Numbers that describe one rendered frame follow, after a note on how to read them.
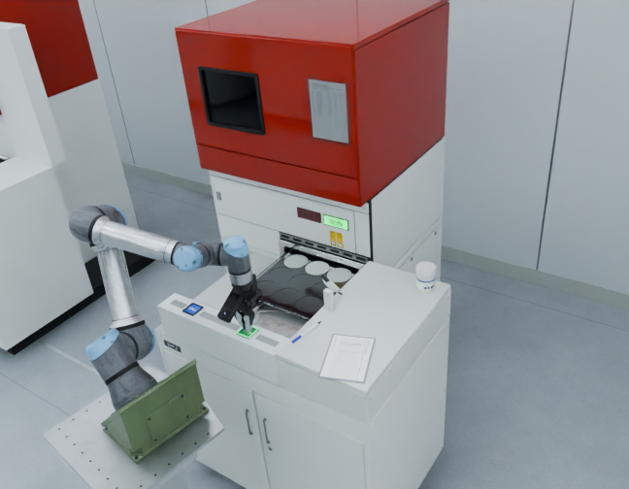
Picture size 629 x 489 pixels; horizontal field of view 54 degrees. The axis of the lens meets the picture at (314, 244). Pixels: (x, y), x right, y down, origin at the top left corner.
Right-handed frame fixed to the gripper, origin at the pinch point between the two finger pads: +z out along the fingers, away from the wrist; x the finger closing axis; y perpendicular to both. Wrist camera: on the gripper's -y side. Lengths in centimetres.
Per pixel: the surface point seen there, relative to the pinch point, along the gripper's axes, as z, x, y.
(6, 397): 97, 166, -23
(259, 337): 1.7, -4.9, 1.1
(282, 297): 7.5, 6.5, 29.0
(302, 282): 7.5, 5.4, 40.5
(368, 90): -67, -15, 62
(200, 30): -84, 52, 54
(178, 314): 1.5, 29.1, -4.0
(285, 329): 9.4, -4.3, 15.7
